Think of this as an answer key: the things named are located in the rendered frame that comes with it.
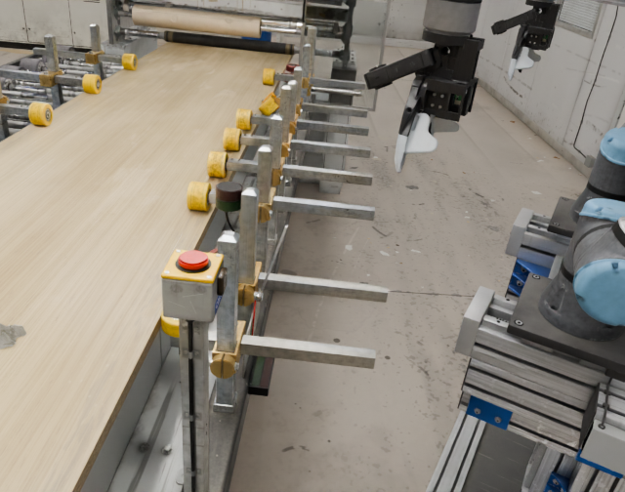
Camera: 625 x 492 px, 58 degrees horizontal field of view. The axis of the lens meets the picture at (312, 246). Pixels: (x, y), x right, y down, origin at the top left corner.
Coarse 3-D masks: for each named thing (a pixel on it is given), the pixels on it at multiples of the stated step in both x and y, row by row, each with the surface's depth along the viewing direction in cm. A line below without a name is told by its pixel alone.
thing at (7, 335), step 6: (0, 324) 108; (0, 330) 107; (6, 330) 108; (12, 330) 109; (18, 330) 109; (24, 330) 110; (0, 336) 106; (6, 336) 106; (12, 336) 108; (18, 336) 108; (0, 342) 106; (6, 342) 106; (12, 342) 106; (0, 348) 105
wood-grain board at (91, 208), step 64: (192, 64) 317; (256, 64) 331; (64, 128) 210; (128, 128) 216; (192, 128) 223; (256, 128) 235; (0, 192) 160; (64, 192) 164; (128, 192) 168; (0, 256) 132; (64, 256) 135; (128, 256) 137; (0, 320) 112; (64, 320) 114; (128, 320) 116; (0, 384) 98; (64, 384) 99; (128, 384) 102; (0, 448) 86; (64, 448) 87
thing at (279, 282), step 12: (264, 276) 142; (276, 276) 143; (288, 276) 143; (264, 288) 143; (276, 288) 142; (288, 288) 142; (300, 288) 142; (312, 288) 142; (324, 288) 141; (336, 288) 141; (348, 288) 141; (360, 288) 141; (372, 288) 142; (384, 288) 142; (372, 300) 142; (384, 300) 142
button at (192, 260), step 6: (186, 252) 77; (192, 252) 77; (198, 252) 78; (180, 258) 76; (186, 258) 76; (192, 258) 76; (198, 258) 76; (204, 258) 76; (180, 264) 75; (186, 264) 75; (192, 264) 75; (198, 264) 75; (204, 264) 76
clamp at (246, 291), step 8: (256, 264) 145; (256, 272) 142; (256, 280) 139; (240, 288) 135; (248, 288) 136; (256, 288) 139; (240, 296) 136; (248, 296) 136; (240, 304) 137; (248, 304) 137
